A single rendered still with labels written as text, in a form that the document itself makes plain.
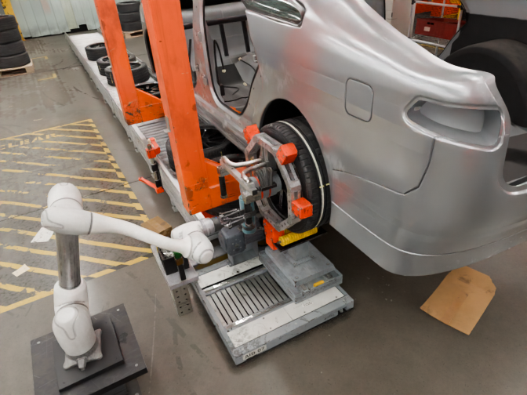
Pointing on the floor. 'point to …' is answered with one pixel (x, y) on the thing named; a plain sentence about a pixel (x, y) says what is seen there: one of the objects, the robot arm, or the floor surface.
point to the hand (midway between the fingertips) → (248, 212)
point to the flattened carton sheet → (461, 298)
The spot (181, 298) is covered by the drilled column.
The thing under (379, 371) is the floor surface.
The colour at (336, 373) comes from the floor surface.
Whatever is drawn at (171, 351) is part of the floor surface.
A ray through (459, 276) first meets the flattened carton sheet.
